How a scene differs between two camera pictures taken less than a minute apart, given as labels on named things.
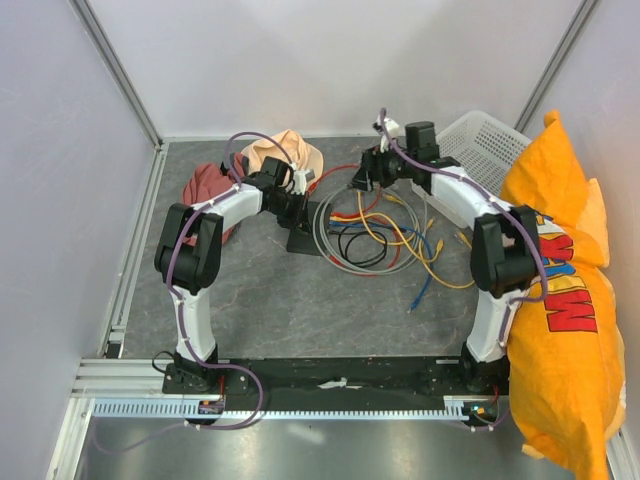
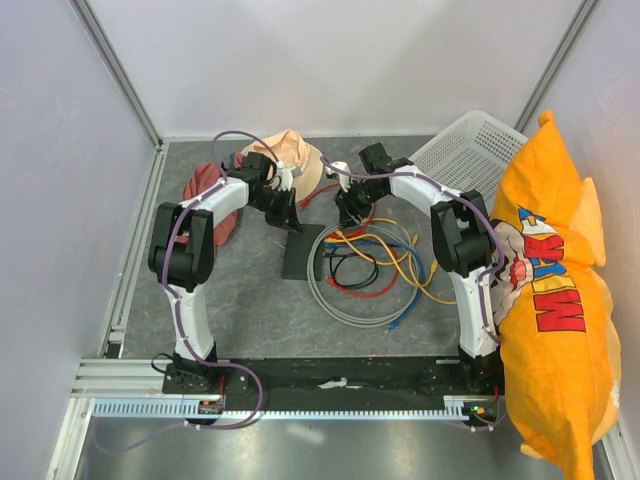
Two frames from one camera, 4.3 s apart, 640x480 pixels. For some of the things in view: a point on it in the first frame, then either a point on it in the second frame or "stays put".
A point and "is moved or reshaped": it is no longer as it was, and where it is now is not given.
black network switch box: (302, 242) is moved or reshaped
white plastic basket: (485, 150) stays put
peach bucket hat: (300, 152) stays put
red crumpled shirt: (209, 179) stays put
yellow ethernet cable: (408, 241) is moved or reshaped
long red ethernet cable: (312, 187) -> (308, 199)
